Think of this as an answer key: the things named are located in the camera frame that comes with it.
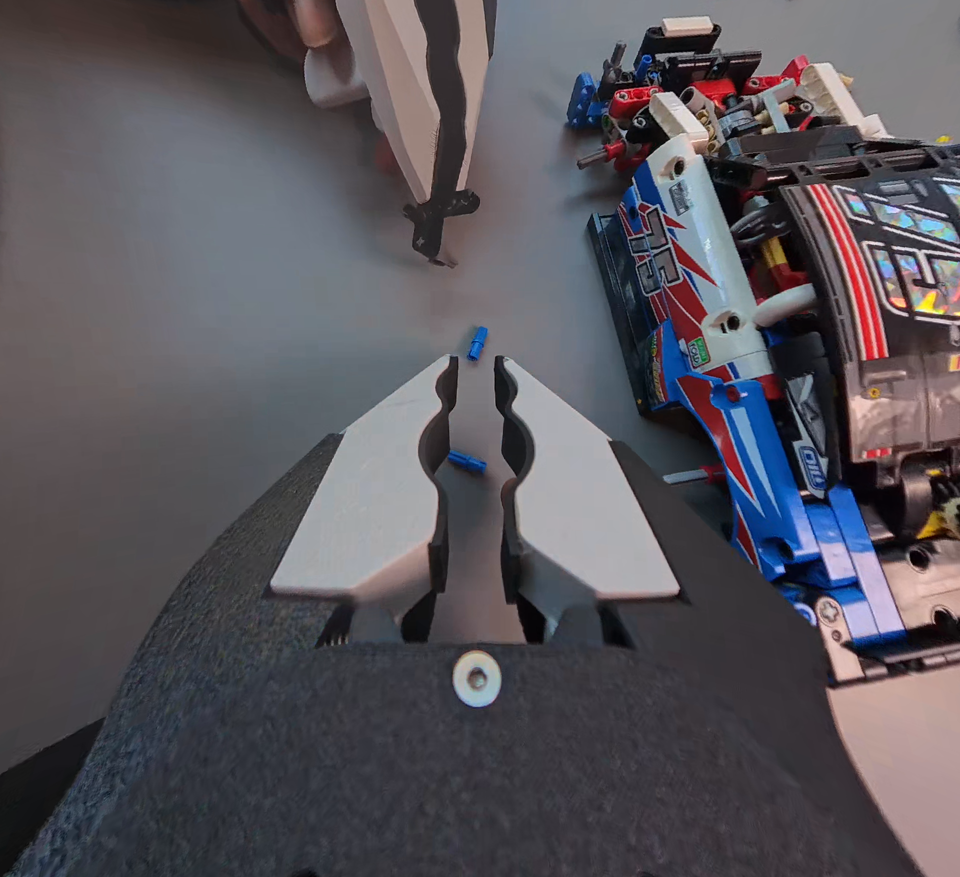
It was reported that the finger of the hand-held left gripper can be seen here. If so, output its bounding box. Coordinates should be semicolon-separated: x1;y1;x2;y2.
334;0;468;209
441;0;499;194

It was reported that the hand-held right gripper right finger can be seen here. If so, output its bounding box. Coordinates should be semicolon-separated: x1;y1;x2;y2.
493;355;682;642

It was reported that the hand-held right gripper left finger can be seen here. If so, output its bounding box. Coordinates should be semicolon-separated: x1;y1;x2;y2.
268;354;460;642

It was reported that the black thin frame piece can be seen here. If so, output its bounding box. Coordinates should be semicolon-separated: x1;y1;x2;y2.
402;190;481;269

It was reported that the toy race car model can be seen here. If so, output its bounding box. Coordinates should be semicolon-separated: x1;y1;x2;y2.
566;16;960;687

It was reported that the grey desk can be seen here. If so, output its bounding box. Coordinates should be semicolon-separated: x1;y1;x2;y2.
0;0;960;877

